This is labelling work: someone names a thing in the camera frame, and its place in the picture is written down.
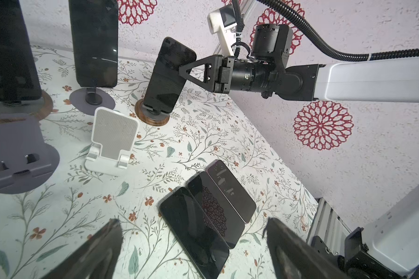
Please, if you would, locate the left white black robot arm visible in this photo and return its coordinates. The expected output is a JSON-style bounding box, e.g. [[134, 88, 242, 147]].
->
[[47, 172, 419, 279]]

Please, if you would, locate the wooden round stand back left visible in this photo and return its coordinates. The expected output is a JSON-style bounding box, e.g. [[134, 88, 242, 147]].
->
[[0, 90, 54, 121]]

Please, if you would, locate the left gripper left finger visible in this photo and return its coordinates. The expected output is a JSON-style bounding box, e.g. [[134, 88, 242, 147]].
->
[[44, 219, 123, 279]]

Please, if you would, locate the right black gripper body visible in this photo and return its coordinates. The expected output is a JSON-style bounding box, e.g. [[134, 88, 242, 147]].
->
[[206, 55, 235, 94]]

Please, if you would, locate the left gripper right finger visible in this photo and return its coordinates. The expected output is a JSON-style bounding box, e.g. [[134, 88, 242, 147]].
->
[[263, 217, 347, 279]]

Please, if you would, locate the wooden round stand back right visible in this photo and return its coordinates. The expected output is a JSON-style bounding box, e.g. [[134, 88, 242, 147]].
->
[[135, 99, 170, 127]]

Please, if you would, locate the white stand front right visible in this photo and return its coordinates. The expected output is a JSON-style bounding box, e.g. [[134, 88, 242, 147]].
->
[[84, 107, 139, 177]]

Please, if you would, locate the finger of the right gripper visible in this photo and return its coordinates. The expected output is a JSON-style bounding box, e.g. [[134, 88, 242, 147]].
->
[[179, 55, 216, 92]]

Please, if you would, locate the grey round stand front left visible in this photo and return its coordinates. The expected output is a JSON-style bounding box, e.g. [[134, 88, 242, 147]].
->
[[0, 113, 60, 194]]

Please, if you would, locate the aluminium front rail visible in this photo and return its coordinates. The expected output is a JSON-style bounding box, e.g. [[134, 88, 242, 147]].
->
[[306, 198, 351, 254]]

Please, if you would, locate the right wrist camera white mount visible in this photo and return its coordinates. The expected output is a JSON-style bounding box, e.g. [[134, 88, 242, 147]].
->
[[207, 1, 243, 57]]

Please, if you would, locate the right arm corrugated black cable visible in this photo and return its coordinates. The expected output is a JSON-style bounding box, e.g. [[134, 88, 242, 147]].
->
[[230, 0, 419, 62]]

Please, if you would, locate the grey round stand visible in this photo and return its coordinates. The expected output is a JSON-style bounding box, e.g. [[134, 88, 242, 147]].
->
[[0, 113, 60, 194], [69, 87, 115, 116]]

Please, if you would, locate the black phone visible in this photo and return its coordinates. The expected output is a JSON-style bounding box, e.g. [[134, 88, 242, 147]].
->
[[206, 160, 257, 224], [0, 1, 42, 102], [143, 37, 197, 115], [69, 0, 119, 88], [187, 172, 245, 249], [159, 187, 229, 279]]

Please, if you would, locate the grey round stand back centre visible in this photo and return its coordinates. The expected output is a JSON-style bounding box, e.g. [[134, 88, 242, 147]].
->
[[69, 87, 115, 116]]

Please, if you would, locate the wooden round stand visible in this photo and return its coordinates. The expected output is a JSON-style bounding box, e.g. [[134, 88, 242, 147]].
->
[[0, 90, 54, 121], [135, 99, 170, 127]]

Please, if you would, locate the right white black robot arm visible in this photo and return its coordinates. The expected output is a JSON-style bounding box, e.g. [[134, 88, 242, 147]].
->
[[179, 24, 419, 103]]

